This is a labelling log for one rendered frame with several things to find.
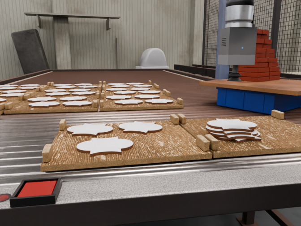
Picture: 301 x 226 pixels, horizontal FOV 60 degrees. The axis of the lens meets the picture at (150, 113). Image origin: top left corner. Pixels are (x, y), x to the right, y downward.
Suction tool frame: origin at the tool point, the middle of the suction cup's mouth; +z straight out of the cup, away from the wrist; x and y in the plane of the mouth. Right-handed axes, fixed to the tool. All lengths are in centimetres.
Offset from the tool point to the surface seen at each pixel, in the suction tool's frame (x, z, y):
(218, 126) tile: 2.5, 13.3, 5.6
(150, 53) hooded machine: -508, -10, -73
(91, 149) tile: 8.4, 15.7, 42.5
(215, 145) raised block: 13.0, 15.1, 11.1
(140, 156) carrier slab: 13.2, 16.5, 30.7
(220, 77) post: -165, 14, -76
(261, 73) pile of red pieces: -53, 2, -44
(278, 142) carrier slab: 10.3, 16.6, -9.3
